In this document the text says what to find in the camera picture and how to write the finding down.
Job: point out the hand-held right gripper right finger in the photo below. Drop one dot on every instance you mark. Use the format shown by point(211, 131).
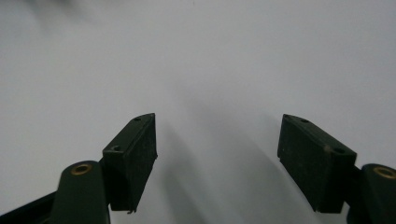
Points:
point(314, 161)

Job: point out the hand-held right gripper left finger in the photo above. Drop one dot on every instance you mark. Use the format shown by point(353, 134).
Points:
point(130, 161)

